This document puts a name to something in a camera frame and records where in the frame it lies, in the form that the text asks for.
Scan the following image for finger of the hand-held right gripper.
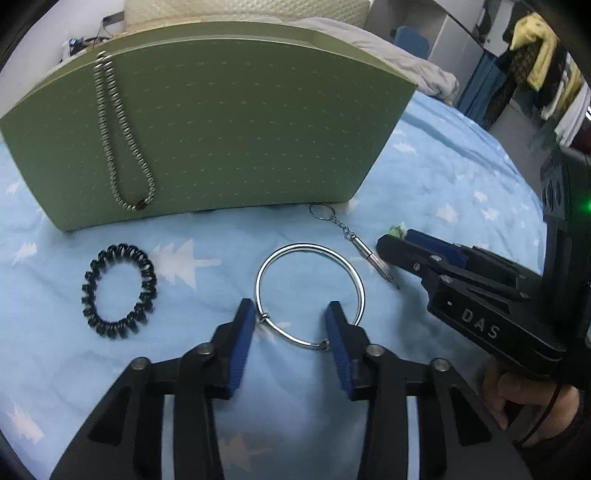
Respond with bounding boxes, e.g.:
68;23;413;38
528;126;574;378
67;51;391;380
403;229;542;290
376;234;529;305

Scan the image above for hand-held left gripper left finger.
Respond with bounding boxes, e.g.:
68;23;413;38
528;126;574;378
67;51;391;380
48;298;257;480

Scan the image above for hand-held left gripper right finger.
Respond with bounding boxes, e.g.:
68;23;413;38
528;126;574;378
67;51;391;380
323;300;536;480

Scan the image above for thin silver bangle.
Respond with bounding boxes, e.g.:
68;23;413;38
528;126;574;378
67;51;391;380
255;243;367;348

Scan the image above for beaded silver chain necklace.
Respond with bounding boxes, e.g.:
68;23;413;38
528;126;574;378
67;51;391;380
93;52;157;212

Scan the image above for green cardboard box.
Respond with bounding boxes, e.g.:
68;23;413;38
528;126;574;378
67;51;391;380
0;22;417;233

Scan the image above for person's right forearm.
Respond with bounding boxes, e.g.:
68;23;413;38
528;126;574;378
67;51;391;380
512;388;591;480

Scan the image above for person's right hand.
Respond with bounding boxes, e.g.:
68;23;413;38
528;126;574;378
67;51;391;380
480;357;583;449

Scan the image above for light blue printed bedsheet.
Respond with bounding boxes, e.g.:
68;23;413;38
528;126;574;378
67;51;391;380
0;88;555;480

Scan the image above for blue hanging cloth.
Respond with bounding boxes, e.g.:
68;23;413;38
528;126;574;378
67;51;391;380
459;51;509;126

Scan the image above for grey duvet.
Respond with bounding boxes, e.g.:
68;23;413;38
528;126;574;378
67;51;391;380
286;17;461;105

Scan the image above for dark hanging clothes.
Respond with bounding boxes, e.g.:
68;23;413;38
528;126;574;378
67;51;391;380
475;0;591;153

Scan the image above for blue padded board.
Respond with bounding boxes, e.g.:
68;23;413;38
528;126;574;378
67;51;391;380
396;25;430;59

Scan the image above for white wardrobe cabinet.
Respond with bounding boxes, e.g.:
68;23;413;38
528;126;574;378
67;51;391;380
427;0;491;70

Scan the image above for yellow hanging garment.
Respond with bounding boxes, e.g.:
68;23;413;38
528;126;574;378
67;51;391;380
510;13;562;91

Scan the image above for bedside clutter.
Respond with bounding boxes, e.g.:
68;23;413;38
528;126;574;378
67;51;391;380
59;11;125;63

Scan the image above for small screwdriver keychain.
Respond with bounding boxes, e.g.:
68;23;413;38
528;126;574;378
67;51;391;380
309;203;402;291

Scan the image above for black spiral hair tie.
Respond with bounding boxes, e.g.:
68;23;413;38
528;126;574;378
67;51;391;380
82;244;157;340

